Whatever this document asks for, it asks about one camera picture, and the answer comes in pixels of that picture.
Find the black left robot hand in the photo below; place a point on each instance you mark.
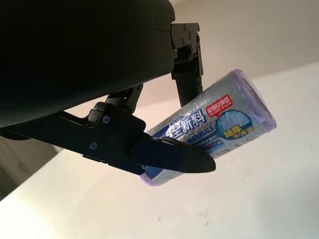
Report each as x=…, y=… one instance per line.
x=74, y=62

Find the purple trash bag roll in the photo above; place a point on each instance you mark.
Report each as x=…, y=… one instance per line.
x=224, y=119

